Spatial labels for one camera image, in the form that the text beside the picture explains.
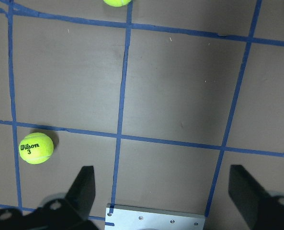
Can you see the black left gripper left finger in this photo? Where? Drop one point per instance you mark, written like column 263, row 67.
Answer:
column 68, row 213

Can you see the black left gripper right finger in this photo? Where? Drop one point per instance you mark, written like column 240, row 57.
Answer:
column 260, row 209

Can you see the tennis ball far left corner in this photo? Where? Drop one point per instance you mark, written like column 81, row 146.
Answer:
column 36, row 148

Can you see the tennis ball near left gripper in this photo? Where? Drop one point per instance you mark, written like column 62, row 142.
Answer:
column 117, row 3

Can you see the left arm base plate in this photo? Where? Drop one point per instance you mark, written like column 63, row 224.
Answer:
column 120, row 217

